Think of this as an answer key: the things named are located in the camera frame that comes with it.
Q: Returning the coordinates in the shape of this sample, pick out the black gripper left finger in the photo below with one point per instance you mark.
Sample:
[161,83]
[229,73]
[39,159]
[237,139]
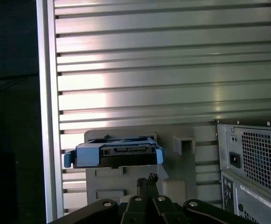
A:
[135,210]

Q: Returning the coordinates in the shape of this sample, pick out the hard disk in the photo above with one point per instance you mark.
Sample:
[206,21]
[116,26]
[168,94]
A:
[88,156]

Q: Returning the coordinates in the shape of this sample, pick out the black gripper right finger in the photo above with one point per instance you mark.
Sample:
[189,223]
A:
[163,210]

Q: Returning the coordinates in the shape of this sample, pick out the grey power supply unit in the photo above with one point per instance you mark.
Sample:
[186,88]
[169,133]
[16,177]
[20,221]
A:
[259,158]

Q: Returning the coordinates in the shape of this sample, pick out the grey parts rack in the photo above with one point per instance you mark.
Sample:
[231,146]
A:
[144,133]

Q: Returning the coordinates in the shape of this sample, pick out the black PC case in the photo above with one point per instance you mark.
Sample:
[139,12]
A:
[226,140]

